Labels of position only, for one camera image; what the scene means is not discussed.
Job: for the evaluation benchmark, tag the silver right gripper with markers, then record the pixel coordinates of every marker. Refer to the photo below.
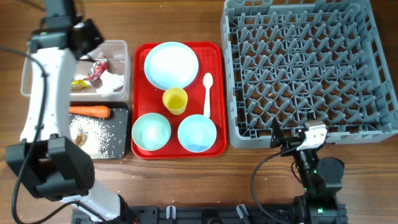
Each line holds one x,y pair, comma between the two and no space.
278,138

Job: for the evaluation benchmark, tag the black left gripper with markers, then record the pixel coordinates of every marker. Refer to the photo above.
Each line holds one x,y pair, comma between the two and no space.
86,38

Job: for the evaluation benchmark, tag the red snack wrapper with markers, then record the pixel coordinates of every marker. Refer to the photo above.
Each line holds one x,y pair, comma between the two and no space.
98,68

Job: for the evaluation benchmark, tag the yellow snack wrapper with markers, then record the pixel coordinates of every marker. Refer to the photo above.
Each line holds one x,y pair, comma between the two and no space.
78,84

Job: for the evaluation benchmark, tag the white tissue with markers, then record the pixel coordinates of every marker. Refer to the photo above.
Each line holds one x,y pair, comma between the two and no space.
110,82

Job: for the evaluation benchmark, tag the orange carrot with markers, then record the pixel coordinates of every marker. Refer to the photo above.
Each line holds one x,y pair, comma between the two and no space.
94,111

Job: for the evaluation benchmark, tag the brown food scrap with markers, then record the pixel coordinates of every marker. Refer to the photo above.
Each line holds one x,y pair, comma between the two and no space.
80,139

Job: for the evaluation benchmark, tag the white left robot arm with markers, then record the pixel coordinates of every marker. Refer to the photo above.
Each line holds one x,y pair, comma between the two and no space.
46,160

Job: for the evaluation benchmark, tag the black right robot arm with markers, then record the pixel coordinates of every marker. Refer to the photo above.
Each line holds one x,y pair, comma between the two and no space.
321,178

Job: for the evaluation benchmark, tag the grey dishwasher rack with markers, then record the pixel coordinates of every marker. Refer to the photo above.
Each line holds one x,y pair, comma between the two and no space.
293,61

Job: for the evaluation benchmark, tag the black food waste tray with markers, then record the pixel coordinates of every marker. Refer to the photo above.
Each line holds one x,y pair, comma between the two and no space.
119,114

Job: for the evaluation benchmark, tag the clear plastic bin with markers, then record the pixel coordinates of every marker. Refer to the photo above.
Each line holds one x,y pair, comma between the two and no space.
116,52

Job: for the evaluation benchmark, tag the right light blue bowl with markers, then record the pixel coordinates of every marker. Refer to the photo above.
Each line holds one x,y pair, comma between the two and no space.
197,133

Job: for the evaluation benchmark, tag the light blue bowl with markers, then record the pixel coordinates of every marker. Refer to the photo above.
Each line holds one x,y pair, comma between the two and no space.
197,133
151,131

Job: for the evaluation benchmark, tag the white plastic spoon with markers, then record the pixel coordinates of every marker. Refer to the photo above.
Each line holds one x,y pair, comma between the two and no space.
207,83

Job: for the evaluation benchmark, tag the red plastic tray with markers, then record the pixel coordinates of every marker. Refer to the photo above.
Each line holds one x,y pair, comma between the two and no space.
146,98

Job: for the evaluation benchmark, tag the yellow plastic cup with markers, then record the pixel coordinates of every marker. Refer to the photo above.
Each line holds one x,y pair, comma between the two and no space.
175,99

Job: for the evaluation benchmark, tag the white rice pile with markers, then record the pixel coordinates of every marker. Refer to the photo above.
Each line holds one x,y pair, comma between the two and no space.
102,140

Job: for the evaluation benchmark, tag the light blue plate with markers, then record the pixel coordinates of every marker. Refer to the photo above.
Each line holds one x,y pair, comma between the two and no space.
171,64

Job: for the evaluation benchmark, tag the left light blue bowl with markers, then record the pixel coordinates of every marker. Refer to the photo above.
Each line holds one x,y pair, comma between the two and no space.
151,131

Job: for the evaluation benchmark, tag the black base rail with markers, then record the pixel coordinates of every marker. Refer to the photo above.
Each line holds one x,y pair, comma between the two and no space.
230,215

